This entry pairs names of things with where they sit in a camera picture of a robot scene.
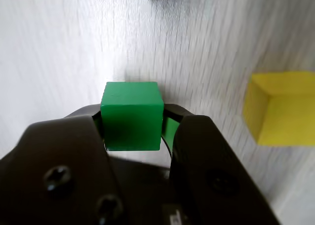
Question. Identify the yellow cube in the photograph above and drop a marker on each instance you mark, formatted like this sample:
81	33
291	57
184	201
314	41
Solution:
283	106

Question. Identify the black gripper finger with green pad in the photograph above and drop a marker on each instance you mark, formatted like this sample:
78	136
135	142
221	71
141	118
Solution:
49	148
209	166

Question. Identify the green cube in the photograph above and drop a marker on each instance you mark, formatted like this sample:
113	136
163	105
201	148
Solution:
131	119

